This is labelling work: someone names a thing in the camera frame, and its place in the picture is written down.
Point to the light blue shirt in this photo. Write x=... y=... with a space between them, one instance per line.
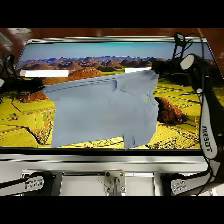
x=103 y=110

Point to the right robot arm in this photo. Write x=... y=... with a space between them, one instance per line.
x=207 y=110

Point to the silver frame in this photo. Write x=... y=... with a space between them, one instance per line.
x=133 y=166

